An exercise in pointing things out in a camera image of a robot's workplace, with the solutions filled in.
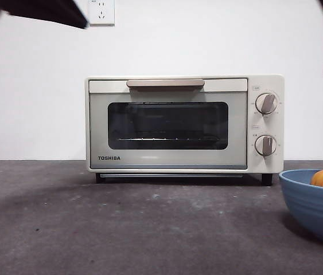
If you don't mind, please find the cream oven knob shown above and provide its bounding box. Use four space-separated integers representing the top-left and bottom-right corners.
254 134 278 158
255 92 279 116

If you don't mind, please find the cream Toshiba toaster oven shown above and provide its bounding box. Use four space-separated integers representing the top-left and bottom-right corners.
85 74 285 186

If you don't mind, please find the metal wire oven rack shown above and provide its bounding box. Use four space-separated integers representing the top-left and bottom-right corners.
116 136 227 143

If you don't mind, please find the blue bowl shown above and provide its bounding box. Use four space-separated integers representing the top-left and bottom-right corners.
278 169 323 246

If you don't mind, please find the white wall socket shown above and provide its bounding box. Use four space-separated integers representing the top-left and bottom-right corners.
86 0 115 27

